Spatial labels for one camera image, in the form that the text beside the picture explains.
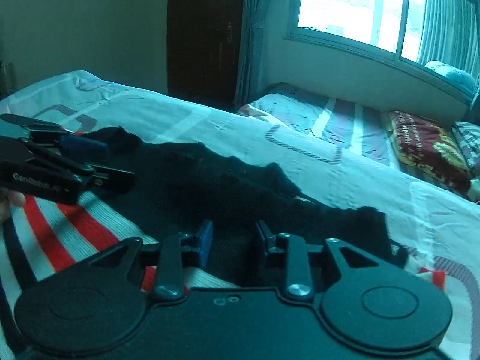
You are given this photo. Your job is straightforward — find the striped red black white sweater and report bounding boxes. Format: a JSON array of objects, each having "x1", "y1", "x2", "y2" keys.
[{"x1": 0, "y1": 126, "x2": 448, "y2": 357}]

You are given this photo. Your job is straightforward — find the dark wooden door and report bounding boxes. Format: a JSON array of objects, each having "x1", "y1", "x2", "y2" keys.
[{"x1": 167, "y1": 0, "x2": 243, "y2": 111}]

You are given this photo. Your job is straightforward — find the red patterned folded blanket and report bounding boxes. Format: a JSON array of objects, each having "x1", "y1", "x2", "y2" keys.
[{"x1": 382, "y1": 110, "x2": 471, "y2": 194}]

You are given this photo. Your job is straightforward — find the light patterned bed sheet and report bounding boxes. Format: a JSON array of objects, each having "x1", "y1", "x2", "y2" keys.
[{"x1": 1, "y1": 71, "x2": 479, "y2": 359}]

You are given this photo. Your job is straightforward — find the teal right curtain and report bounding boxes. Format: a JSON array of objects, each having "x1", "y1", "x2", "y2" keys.
[{"x1": 465, "y1": 0, "x2": 480, "y2": 125}]

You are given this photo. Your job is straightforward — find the teal left curtain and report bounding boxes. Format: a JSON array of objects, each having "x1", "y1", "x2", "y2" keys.
[{"x1": 234, "y1": 0, "x2": 272, "y2": 108}]

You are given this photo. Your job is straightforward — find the folded light striped quilt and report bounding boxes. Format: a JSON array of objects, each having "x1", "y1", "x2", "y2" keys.
[{"x1": 238, "y1": 83, "x2": 400, "y2": 169}]

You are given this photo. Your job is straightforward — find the striped grey pillow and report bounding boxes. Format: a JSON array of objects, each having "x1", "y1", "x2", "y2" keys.
[{"x1": 451, "y1": 121, "x2": 480, "y2": 178}]

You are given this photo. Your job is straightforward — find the teal curtain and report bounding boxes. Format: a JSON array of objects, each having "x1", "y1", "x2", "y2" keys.
[
  {"x1": 234, "y1": 0, "x2": 272, "y2": 108},
  {"x1": 465, "y1": 0, "x2": 480, "y2": 125}
]

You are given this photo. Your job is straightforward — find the teal cushion on windowsill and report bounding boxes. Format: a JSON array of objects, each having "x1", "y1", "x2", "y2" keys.
[{"x1": 425, "y1": 61, "x2": 477, "y2": 97}]

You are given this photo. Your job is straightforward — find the window with metal frame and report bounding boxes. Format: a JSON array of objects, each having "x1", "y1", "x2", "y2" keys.
[{"x1": 286, "y1": 0, "x2": 480, "y2": 80}]

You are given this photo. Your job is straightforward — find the person's left hand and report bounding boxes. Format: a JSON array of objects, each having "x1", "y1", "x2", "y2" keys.
[{"x1": 0, "y1": 188, "x2": 26, "y2": 224}]

